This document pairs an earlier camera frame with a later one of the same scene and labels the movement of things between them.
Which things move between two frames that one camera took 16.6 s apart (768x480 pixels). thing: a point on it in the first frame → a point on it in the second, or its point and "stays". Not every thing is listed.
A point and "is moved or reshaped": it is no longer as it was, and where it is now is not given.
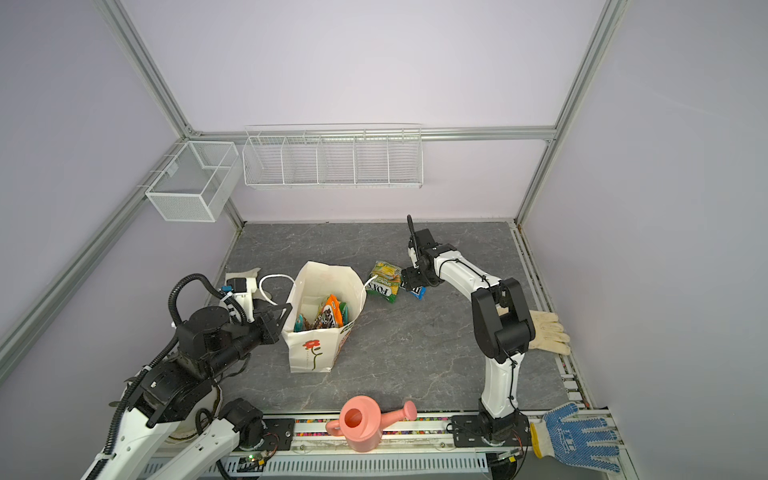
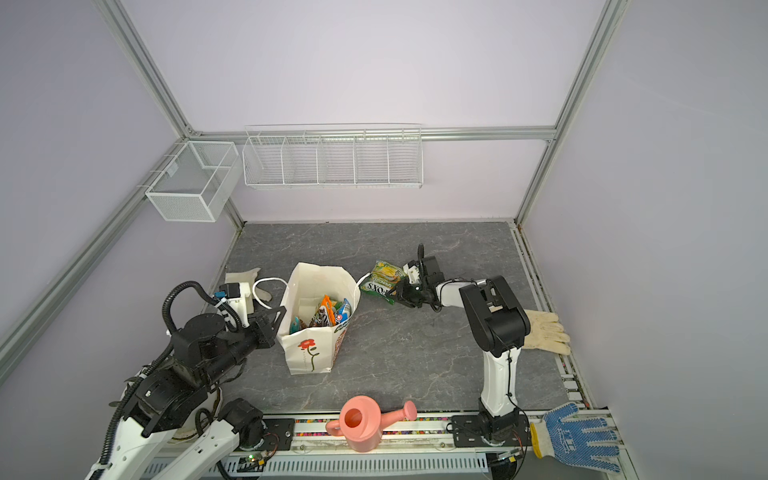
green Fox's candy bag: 384,281 stays
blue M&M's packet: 419,292 is moved or reshaped
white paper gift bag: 318,350 stays
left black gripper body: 246,337 stays
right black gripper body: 416,277 → 412,295
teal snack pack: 299,324 stays
